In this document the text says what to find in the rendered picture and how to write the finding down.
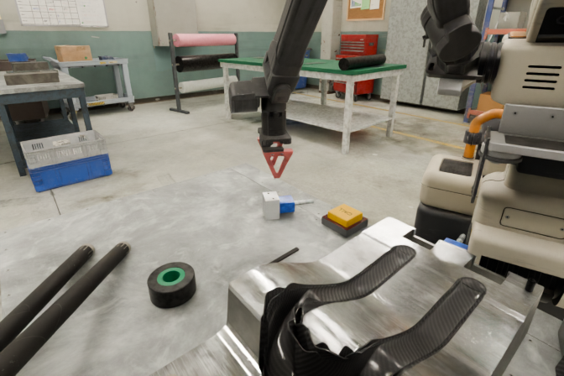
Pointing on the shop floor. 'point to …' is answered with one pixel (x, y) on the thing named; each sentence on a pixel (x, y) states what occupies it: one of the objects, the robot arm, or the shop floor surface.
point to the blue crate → (70, 172)
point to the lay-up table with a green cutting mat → (354, 71)
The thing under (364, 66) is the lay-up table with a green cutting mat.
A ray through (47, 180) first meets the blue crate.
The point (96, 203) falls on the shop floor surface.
